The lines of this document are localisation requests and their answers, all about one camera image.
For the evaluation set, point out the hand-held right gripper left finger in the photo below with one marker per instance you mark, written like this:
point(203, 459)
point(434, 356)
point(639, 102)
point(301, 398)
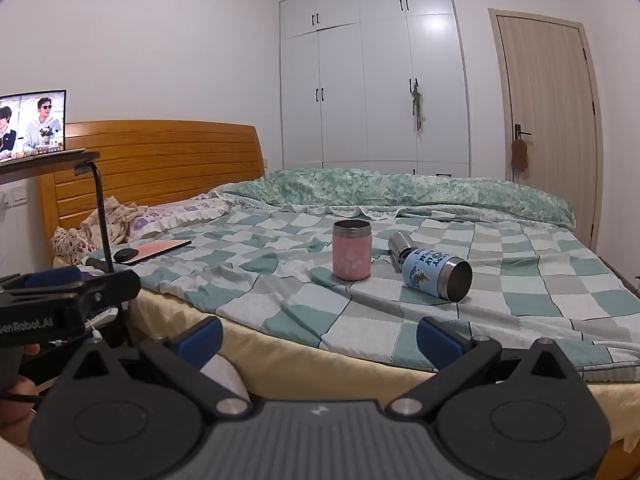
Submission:
point(200, 338)

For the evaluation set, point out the black computer mouse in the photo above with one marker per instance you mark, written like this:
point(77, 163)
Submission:
point(126, 255)

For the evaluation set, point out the green hanging cloth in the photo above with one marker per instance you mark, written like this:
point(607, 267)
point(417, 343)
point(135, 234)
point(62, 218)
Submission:
point(418, 107)

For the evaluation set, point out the black stand shelf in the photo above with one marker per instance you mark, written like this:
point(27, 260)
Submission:
point(45, 162)

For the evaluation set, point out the pink steel cup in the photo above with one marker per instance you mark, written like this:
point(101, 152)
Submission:
point(351, 252)

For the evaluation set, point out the pink mouse pad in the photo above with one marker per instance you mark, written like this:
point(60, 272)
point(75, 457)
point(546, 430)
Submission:
point(155, 249)

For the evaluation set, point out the white wall switch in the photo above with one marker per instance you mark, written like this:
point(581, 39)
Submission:
point(12, 196)

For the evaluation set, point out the wooden headboard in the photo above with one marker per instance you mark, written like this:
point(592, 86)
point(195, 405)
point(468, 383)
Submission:
point(160, 160)

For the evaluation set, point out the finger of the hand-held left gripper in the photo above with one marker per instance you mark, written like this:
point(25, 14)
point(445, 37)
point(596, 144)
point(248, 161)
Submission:
point(50, 277)
point(112, 290)

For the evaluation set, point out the white wardrobe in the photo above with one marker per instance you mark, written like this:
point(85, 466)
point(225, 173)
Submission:
point(370, 75)

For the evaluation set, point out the tablet screen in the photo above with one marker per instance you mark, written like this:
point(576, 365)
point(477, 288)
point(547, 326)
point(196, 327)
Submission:
point(32, 125)

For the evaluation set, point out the checkered green blanket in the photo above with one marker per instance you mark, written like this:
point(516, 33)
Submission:
point(280, 280)

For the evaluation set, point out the crocheted cloth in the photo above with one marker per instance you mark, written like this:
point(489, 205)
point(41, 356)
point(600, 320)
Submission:
point(70, 245)

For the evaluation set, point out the brown hanging pouch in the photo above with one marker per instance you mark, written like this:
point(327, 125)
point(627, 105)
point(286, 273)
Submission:
point(519, 157)

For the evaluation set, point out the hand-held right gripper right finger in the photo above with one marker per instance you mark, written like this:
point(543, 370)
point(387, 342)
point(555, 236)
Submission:
point(439, 342)

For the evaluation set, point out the beige wooden door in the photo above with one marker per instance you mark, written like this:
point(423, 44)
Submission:
point(545, 125)

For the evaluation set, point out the purple floral pillow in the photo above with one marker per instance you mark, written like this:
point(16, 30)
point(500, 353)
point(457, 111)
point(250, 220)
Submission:
point(175, 215)

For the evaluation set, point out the blue printed steel cup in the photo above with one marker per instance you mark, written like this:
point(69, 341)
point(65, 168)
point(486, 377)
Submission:
point(432, 275)

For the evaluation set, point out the beige floral cloth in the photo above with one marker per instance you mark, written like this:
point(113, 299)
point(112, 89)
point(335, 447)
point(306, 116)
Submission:
point(117, 220)

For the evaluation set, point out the black stand pole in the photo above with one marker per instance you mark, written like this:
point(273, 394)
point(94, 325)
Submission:
point(102, 210)

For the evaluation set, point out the green floral quilt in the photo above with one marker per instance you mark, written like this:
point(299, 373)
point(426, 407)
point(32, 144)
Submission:
point(400, 190)

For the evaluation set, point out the person's left hand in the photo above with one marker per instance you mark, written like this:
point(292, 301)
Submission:
point(21, 389)

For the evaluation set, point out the yellow bed sheet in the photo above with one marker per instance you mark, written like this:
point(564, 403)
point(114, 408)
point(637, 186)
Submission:
point(300, 360)

